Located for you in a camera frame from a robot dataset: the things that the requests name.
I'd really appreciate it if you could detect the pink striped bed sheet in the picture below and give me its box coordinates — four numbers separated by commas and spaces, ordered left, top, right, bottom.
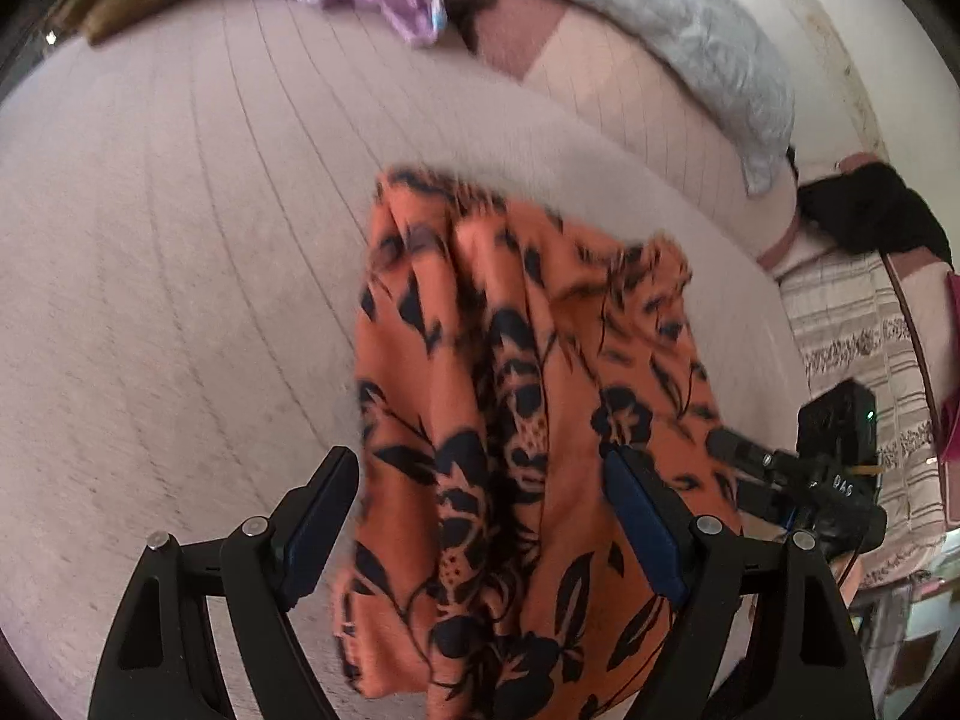
0, 0, 815, 720

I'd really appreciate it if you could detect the black cloth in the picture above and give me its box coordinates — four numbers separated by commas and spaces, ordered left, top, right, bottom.
784, 150, 955, 269

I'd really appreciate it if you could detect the grey quilted blanket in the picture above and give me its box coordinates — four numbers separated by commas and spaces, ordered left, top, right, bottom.
442, 0, 797, 197

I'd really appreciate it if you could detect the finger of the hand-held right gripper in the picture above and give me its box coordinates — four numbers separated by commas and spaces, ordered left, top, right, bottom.
737, 478, 794, 524
706, 427, 797, 482

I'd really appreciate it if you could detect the pink pillow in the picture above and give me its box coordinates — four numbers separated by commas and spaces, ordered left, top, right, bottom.
472, 0, 797, 260

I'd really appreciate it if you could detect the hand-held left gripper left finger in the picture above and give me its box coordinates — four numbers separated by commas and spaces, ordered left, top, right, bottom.
88, 446, 359, 720

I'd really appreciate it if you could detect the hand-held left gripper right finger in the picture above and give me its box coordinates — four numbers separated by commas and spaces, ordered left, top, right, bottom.
604, 446, 877, 720

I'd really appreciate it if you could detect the dark red strap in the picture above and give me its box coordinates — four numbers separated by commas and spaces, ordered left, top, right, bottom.
879, 251, 947, 466

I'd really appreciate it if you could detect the beige striped floral cloth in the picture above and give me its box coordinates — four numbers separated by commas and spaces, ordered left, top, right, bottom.
780, 251, 950, 587

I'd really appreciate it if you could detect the orange black floral garment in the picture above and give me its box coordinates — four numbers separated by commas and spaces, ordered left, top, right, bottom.
334, 165, 745, 720

